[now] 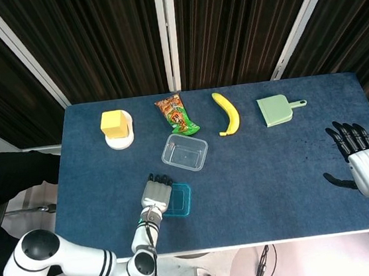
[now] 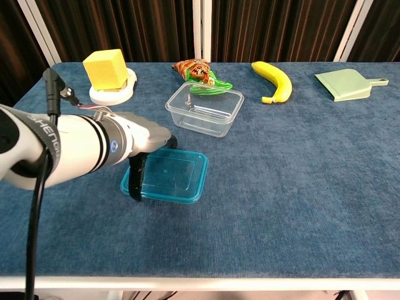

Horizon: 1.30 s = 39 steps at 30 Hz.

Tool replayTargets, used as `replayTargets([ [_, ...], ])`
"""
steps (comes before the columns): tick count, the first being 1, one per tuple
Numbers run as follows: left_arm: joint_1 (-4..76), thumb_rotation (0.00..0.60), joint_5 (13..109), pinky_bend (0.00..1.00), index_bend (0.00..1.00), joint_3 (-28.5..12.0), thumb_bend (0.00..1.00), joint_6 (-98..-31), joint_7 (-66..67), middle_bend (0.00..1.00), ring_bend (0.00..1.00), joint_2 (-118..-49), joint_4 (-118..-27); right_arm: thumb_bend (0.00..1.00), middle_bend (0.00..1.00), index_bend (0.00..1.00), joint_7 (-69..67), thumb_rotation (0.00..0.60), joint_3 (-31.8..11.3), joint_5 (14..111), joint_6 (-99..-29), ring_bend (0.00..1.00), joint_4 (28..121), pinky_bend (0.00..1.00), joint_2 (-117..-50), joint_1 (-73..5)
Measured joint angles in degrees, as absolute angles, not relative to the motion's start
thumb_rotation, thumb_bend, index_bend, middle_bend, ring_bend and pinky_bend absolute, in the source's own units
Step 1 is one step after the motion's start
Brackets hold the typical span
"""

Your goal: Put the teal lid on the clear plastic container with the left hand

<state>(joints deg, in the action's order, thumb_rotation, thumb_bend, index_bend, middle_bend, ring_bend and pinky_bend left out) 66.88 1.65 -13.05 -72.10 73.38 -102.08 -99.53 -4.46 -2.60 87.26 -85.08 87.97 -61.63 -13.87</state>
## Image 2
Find white frame post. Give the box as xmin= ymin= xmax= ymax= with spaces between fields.
xmin=17 ymin=0 xmax=62 ymax=67
xmin=332 ymin=0 xmax=374 ymax=63
xmin=192 ymin=0 xmax=213 ymax=63

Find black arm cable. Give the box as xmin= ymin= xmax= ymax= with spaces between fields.
xmin=24 ymin=67 xmax=81 ymax=300

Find pale green dustpan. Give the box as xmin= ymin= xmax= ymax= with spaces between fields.
xmin=314 ymin=69 xmax=390 ymax=103

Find clear plastic food container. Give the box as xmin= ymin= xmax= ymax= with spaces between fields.
xmin=164 ymin=81 xmax=245 ymax=138

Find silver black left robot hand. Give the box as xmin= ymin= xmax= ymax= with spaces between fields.
xmin=120 ymin=112 xmax=178 ymax=203

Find yellow sponge cube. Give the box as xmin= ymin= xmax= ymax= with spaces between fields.
xmin=82 ymin=48 xmax=129 ymax=92

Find white round plastic base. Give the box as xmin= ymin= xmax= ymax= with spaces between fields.
xmin=89 ymin=67 xmax=138 ymax=106

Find white table frame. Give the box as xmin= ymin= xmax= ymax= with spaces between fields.
xmin=0 ymin=274 xmax=400 ymax=300

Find blue table cloth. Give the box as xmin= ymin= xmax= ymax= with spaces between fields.
xmin=0 ymin=61 xmax=400 ymax=279

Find orange green snack bag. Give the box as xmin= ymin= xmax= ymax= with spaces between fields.
xmin=171 ymin=59 xmax=234 ymax=96

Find translucent blue plastic lid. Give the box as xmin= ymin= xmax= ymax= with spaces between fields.
xmin=120 ymin=147 xmax=209 ymax=204

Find yellow banana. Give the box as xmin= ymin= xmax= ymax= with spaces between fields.
xmin=251 ymin=61 xmax=293 ymax=105

